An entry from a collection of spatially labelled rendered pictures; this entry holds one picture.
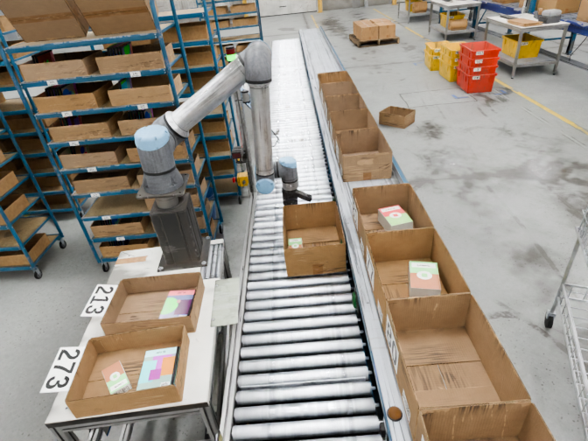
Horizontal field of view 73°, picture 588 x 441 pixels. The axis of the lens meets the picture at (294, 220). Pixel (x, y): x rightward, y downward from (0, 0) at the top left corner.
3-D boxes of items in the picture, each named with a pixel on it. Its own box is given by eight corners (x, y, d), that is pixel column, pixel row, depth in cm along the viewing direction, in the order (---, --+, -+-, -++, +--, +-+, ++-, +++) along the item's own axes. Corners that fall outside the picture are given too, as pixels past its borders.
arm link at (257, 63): (270, 49, 160) (277, 196, 197) (270, 44, 170) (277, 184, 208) (241, 50, 160) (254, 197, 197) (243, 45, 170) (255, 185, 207)
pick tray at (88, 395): (97, 353, 165) (88, 338, 160) (190, 339, 167) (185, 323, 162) (74, 419, 142) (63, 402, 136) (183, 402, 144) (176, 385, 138)
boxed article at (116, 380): (122, 366, 159) (119, 360, 157) (132, 388, 150) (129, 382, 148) (104, 375, 155) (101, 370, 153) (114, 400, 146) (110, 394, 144)
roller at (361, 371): (235, 381, 155) (234, 373, 152) (370, 370, 153) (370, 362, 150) (234, 392, 150) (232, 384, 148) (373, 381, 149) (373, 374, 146)
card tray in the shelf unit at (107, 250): (102, 256, 326) (98, 247, 321) (116, 234, 352) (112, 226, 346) (150, 253, 324) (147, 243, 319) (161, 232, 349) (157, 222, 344)
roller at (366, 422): (230, 430, 138) (227, 423, 136) (381, 419, 137) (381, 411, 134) (228, 445, 134) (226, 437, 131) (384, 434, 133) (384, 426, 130)
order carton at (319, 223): (285, 230, 227) (282, 205, 218) (337, 226, 227) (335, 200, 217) (286, 276, 194) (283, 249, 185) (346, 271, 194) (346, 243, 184)
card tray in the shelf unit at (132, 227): (94, 237, 315) (89, 227, 310) (108, 216, 340) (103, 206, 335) (144, 232, 314) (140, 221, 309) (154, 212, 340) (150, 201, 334)
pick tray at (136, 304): (127, 294, 195) (121, 278, 189) (206, 286, 194) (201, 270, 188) (107, 340, 171) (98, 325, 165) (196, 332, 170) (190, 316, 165)
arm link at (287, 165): (277, 156, 211) (296, 154, 211) (280, 177, 218) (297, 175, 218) (277, 163, 203) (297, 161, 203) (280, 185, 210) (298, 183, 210)
